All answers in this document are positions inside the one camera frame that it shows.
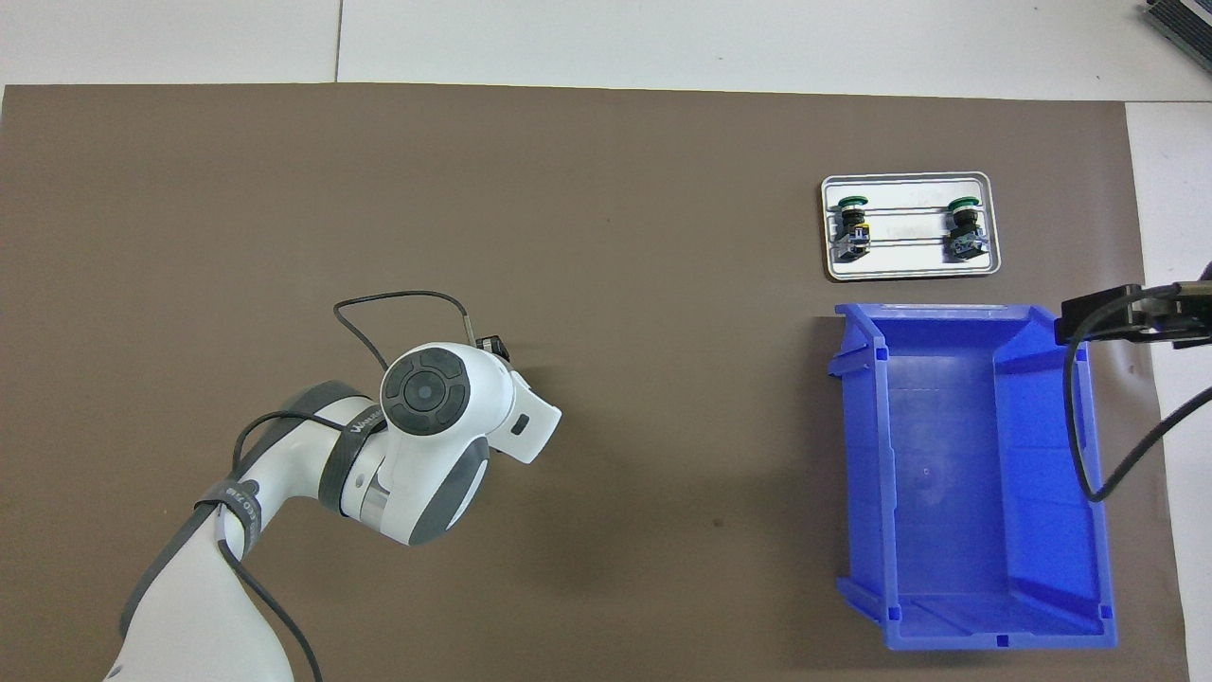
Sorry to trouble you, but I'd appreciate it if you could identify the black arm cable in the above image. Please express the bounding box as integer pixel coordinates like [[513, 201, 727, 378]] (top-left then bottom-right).
[[1062, 322, 1212, 503], [194, 290, 474, 682]]

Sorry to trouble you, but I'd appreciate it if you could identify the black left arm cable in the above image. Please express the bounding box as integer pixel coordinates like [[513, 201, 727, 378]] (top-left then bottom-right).
[[194, 290, 474, 682]]

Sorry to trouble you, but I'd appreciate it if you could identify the blue plastic storage bin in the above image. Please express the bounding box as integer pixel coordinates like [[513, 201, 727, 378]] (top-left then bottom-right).
[[827, 301, 1118, 653]]

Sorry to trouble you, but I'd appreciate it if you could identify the green push button switch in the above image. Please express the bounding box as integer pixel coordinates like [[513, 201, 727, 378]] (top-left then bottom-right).
[[945, 196, 990, 263]]

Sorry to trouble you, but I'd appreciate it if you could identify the silver metal tray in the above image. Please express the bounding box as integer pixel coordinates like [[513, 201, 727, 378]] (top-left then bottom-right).
[[820, 171, 1003, 282]]

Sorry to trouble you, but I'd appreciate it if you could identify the grey ribbed device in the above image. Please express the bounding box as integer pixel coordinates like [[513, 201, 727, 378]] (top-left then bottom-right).
[[1141, 0, 1212, 67]]

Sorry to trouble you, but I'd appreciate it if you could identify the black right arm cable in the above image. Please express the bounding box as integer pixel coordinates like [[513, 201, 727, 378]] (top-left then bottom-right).
[[1062, 322, 1212, 503]]

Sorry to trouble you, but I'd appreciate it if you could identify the green push button, yellow label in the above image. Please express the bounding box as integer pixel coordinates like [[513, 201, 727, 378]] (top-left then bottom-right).
[[829, 194, 872, 263]]

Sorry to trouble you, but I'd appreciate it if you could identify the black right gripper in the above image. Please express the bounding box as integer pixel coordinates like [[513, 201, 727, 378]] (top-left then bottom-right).
[[1055, 280, 1212, 350]]

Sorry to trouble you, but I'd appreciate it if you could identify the brown table mat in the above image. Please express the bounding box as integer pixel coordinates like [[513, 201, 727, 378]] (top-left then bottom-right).
[[0, 83, 1192, 682]]

